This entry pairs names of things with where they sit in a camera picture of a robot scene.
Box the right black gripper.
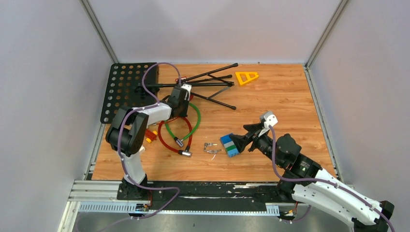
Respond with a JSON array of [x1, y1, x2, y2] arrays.
[[228, 124, 283, 168]]

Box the green lock keys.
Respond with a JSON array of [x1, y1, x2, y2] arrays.
[[207, 149, 222, 154]]

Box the green cable lock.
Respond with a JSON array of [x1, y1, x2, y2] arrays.
[[164, 102, 202, 148]]

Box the silver keys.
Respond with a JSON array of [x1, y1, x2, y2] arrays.
[[204, 143, 217, 153]]

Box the red cable lock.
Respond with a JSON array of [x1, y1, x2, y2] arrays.
[[157, 116, 193, 158]]

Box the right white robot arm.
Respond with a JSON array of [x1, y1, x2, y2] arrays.
[[229, 121, 395, 232]]

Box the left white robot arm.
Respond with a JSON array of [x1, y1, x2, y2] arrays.
[[106, 84, 191, 200]]

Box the blue green white brick stack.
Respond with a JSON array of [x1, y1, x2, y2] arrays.
[[220, 133, 240, 158]]

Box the red label card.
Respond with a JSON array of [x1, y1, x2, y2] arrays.
[[175, 76, 187, 84]]

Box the red yellow toy brick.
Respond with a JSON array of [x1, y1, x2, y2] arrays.
[[145, 129, 158, 143]]

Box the black perforated music stand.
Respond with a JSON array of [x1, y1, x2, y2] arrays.
[[100, 62, 239, 124]]

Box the yellow plastic triangle piece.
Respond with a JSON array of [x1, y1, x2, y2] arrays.
[[235, 72, 259, 87]]

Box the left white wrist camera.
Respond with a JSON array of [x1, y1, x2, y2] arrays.
[[181, 84, 192, 98]]

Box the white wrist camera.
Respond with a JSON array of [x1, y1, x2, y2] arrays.
[[258, 111, 278, 137], [181, 84, 192, 98]]

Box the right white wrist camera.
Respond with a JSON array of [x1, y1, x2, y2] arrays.
[[258, 111, 278, 137]]

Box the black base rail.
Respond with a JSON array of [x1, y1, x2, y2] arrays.
[[117, 180, 295, 212]]

